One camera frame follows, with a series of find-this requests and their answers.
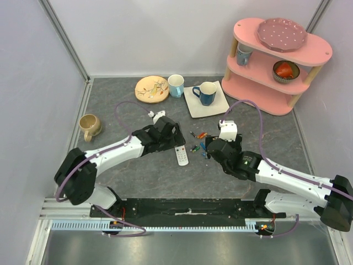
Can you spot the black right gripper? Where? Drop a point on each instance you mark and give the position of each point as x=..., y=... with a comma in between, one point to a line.
x=209, y=144

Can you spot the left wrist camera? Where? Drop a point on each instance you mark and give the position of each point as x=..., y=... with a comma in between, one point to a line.
x=156, y=116

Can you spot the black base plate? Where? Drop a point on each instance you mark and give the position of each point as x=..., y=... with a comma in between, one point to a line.
x=147, y=207

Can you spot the purple dotted plate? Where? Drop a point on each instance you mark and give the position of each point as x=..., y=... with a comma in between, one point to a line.
x=281, y=35

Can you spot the dark blue mug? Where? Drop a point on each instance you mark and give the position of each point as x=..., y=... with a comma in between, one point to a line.
x=205, y=92

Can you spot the pink three-tier shelf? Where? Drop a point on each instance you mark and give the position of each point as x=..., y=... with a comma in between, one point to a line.
x=272, y=62

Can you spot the dark patterned bowl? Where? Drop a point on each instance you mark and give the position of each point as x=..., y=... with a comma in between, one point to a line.
x=295, y=68

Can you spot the beige floral plate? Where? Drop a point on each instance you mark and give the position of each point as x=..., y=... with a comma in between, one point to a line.
x=152, y=89

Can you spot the aluminium frame rail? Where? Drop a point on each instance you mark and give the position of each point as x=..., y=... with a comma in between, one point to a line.
x=55, y=21

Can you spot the slotted cable duct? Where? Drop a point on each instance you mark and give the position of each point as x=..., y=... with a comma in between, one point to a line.
x=114, y=226

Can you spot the red cup in bowl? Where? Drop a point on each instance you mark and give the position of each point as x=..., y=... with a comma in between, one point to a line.
x=284, y=70

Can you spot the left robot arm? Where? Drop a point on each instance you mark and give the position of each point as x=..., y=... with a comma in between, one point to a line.
x=77, y=175

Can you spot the beige mug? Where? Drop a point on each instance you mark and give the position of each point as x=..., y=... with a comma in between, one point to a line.
x=90, y=125

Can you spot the blue grey mug on shelf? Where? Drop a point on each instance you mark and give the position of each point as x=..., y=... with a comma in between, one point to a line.
x=243, y=54

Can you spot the white square plate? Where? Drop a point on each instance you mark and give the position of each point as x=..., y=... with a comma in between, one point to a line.
x=197, y=110

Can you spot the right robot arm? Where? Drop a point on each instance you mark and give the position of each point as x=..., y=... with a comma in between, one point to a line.
x=330, y=199

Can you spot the white remote control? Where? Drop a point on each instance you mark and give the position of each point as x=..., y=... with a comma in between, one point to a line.
x=181, y=154

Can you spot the light blue mug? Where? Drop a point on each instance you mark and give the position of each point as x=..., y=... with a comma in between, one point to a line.
x=176, y=85

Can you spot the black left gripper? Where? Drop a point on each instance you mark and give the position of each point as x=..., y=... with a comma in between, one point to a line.
x=176, y=140

